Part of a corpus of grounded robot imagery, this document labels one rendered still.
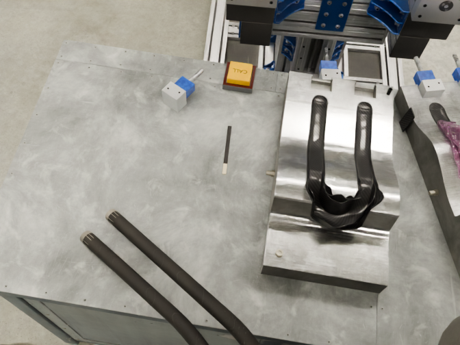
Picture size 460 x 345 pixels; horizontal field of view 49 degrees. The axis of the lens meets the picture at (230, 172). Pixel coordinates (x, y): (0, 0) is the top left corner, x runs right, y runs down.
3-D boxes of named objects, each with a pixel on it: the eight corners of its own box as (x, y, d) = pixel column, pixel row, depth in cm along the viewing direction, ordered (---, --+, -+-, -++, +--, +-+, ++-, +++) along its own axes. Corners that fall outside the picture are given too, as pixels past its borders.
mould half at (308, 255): (284, 92, 133) (291, 58, 122) (382, 107, 132) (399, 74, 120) (260, 274, 110) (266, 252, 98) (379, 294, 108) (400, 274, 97)
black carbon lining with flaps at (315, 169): (309, 98, 124) (317, 73, 116) (374, 108, 124) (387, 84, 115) (296, 227, 108) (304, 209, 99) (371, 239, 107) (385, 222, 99)
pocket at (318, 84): (309, 83, 128) (311, 74, 125) (329, 86, 128) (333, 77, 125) (307, 97, 126) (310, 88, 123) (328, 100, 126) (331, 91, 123)
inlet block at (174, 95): (194, 72, 136) (194, 58, 131) (209, 81, 134) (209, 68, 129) (163, 103, 130) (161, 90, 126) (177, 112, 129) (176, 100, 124)
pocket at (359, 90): (351, 90, 128) (354, 80, 125) (372, 92, 128) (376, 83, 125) (350, 104, 126) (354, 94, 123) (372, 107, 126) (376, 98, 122)
